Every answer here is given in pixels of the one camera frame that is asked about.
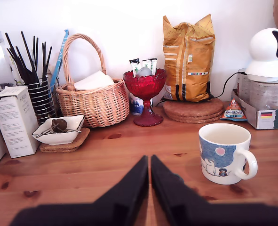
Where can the metal tea infuser tongs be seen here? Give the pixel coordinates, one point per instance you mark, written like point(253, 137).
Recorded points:
point(58, 125)

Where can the black chopstick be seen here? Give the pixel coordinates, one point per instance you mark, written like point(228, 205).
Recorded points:
point(37, 54)
point(29, 54)
point(48, 61)
point(43, 58)
point(34, 51)
point(23, 61)
point(14, 47)

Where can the white carton box with text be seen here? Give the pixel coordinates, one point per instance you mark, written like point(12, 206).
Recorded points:
point(14, 122)

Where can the yellow coffee bag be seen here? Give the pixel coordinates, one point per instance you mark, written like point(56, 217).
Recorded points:
point(188, 66)

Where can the black white green sachet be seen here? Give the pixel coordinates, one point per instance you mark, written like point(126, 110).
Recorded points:
point(146, 64)
point(134, 66)
point(153, 66)

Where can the blue white long paper wrapper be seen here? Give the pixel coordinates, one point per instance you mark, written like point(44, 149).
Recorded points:
point(60, 56)

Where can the pale grey wrapped item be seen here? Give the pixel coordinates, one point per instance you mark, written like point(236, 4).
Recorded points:
point(143, 72)

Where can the round cork trivet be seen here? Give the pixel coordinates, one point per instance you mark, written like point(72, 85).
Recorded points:
point(195, 121)
point(195, 117)
point(193, 107)

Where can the blue white ceramic cup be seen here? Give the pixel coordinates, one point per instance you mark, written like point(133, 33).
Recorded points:
point(135, 106)

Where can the white folded paper napkin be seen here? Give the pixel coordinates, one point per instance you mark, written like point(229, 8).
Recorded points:
point(94, 81)

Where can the white square ceramic dish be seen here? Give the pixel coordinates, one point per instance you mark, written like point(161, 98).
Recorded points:
point(56, 139)

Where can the square cork coaster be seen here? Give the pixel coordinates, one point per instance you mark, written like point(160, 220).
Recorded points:
point(82, 136)
point(58, 150)

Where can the white dome security camera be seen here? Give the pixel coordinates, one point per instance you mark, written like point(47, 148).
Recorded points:
point(263, 58)

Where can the black striped utensil holder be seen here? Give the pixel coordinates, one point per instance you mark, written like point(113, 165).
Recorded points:
point(41, 103)

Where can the white mug with blue illustration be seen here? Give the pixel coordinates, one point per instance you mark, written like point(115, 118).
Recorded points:
point(223, 160)

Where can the red glass pedestal bowl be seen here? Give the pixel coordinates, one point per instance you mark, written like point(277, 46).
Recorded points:
point(144, 87)

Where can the triangular orange blue snack packet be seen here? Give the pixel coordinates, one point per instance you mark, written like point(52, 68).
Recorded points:
point(234, 110)

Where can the cardboard tray with flag print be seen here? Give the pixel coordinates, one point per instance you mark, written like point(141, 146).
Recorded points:
point(268, 120)

